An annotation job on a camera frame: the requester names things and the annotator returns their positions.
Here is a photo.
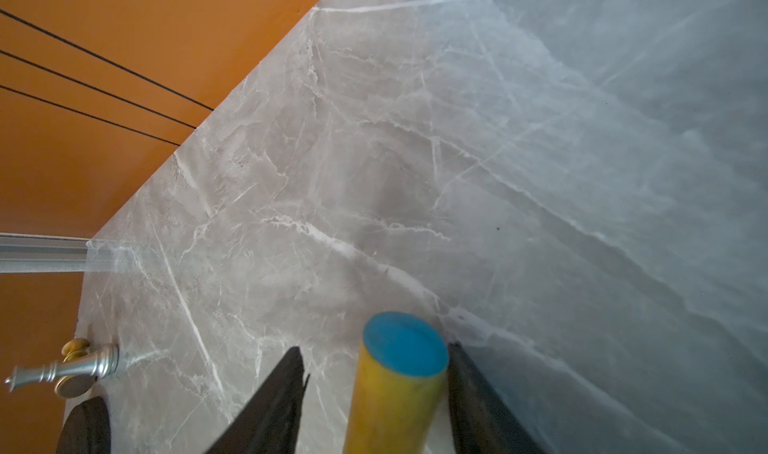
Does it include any black microphone on stand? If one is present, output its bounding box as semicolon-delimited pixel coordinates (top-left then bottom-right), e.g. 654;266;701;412
56;397;111;454

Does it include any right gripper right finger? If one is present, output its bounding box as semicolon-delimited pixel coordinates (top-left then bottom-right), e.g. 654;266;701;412
448;342;543;453

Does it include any silver chess pawn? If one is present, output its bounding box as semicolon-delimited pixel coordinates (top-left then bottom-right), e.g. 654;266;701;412
4;344;119;392

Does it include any brass chess pawn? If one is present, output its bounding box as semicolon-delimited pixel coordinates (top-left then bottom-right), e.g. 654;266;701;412
54;338;97;400

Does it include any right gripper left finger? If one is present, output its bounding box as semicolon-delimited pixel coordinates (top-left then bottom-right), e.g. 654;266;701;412
207;346;309;454

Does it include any green trowel yellow handle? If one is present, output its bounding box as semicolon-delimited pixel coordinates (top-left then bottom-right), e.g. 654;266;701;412
343;311;449;453

